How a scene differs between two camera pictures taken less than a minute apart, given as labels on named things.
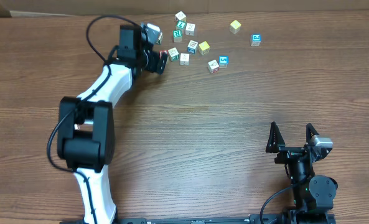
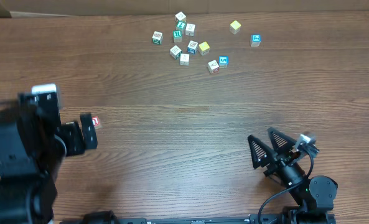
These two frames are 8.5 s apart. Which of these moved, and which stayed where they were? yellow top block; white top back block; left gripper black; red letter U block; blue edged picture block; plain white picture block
Moved: left gripper black; red letter U block
Stayed: plain white picture block; white top back block; yellow top block; blue edged picture block
